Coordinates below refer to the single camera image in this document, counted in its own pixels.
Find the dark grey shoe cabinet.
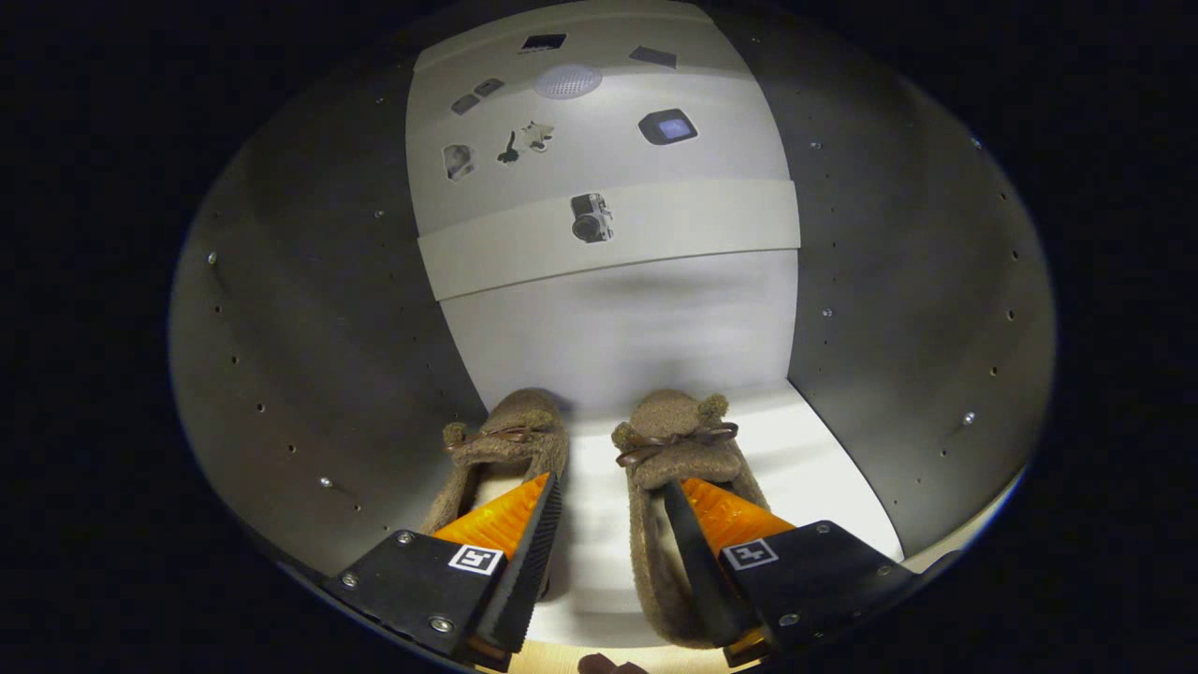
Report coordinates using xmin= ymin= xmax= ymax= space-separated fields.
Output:
xmin=168 ymin=0 xmax=1059 ymax=656

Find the brown fuzzy shoe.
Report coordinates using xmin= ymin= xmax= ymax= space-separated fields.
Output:
xmin=612 ymin=389 xmax=773 ymax=649
xmin=418 ymin=388 xmax=571 ymax=539

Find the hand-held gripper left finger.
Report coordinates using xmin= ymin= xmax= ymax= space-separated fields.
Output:
xmin=323 ymin=471 xmax=564 ymax=673

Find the white cabinet shelf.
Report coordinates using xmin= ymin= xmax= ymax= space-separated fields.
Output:
xmin=459 ymin=379 xmax=907 ymax=649

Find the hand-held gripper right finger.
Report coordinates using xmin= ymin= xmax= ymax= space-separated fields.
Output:
xmin=661 ymin=477 xmax=923 ymax=667

